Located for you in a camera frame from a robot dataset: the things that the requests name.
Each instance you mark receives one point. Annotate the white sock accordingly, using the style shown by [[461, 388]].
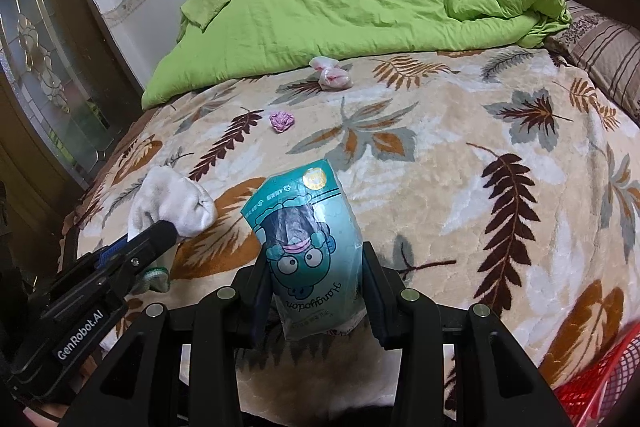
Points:
[[175, 202]]

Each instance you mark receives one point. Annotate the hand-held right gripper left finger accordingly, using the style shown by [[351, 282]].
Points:
[[261, 307]]

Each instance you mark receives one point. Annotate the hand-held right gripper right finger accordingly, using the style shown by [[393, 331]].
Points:
[[372, 302]]

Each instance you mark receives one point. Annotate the purple crumpled wrapper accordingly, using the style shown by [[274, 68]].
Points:
[[281, 122]]

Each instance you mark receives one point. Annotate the wooden door with stained glass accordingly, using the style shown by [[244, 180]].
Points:
[[45, 82]]

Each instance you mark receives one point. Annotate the green quilt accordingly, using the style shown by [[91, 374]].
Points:
[[350, 2]]

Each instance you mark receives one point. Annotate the teal cartoon tissue packet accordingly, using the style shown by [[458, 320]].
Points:
[[310, 252]]

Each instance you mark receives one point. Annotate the brown striped pillow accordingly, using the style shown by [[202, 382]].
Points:
[[605, 47]]

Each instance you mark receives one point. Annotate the clear plastic wrap pink inside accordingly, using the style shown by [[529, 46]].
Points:
[[332, 74]]

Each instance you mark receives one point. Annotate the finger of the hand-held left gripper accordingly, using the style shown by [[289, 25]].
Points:
[[112, 253], [150, 247]]

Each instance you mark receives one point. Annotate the red plastic basket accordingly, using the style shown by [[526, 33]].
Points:
[[605, 387]]

